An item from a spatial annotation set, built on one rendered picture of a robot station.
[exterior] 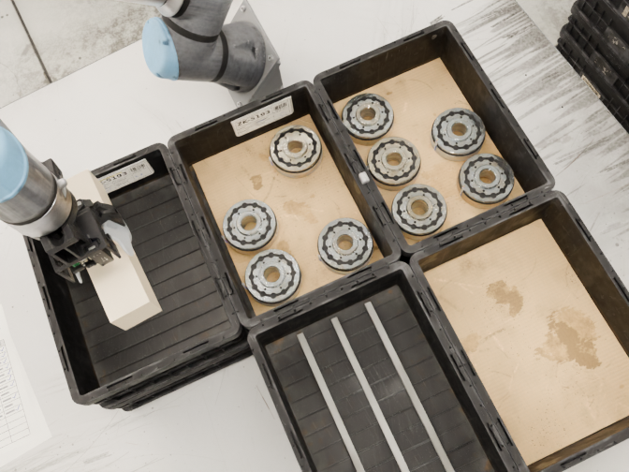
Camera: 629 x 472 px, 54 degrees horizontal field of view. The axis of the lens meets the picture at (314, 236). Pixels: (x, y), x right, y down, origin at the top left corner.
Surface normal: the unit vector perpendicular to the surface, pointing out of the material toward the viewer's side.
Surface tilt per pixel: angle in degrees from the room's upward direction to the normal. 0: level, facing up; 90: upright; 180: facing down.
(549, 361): 0
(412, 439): 0
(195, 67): 82
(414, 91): 0
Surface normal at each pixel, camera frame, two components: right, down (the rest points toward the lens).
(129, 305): -0.07, -0.32
